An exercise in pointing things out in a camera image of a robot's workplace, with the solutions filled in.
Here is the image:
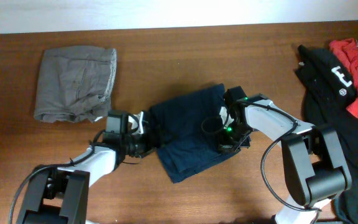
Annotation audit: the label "navy blue garment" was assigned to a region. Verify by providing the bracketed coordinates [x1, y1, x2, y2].
[149, 83, 241, 184]

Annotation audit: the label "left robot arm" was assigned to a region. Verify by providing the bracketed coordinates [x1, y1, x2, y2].
[8, 110, 152, 223]

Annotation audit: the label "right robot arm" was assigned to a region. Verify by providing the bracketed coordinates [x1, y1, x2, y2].
[218, 86, 352, 223]

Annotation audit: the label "folded grey trousers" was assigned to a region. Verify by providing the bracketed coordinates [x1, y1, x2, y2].
[34, 45, 117, 123]

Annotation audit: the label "black garment with white letter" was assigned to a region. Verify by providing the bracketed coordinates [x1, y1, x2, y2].
[295, 45, 358, 223]

